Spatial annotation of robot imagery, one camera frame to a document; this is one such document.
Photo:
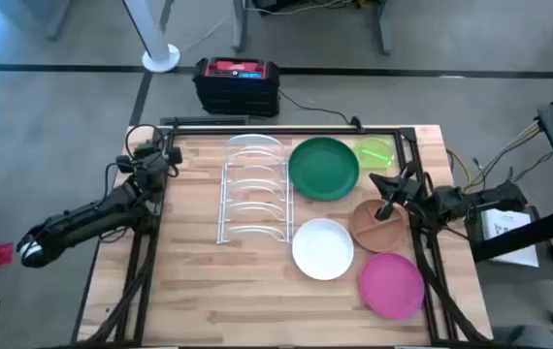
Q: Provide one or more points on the black diagonal stand bar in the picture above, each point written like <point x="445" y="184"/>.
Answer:
<point x="524" y="235"/>

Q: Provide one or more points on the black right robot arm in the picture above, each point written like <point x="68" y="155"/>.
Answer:
<point x="495" y="196"/>

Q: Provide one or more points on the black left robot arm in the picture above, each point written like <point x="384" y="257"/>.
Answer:
<point x="87" y="218"/>

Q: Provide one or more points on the white plate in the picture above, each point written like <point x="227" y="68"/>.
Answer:
<point x="322" y="249"/>

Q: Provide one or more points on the black aluminium table frame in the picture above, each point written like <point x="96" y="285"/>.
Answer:
<point x="281" y="131"/>

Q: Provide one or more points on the dark green plate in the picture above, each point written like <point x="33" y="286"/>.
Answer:
<point x="324" y="168"/>

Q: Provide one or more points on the black and red toolbox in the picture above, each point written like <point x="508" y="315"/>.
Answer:
<point x="235" y="92"/>

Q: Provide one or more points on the clear green small plate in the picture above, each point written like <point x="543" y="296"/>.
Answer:
<point x="368" y="162"/>

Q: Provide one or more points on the white pole with round base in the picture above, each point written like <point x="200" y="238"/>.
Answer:
<point x="152" y="39"/>

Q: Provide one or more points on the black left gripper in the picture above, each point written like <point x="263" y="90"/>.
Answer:
<point x="152" y="169"/>

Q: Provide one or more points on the white paper manual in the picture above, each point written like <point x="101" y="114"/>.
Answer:
<point x="509" y="237"/>

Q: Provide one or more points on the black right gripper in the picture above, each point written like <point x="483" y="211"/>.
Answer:
<point x="410" y="191"/>

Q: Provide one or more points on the brown divided plate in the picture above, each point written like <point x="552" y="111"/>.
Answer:
<point x="378" y="237"/>

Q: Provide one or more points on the pink plate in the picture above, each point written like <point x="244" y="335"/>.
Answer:
<point x="391" y="286"/>

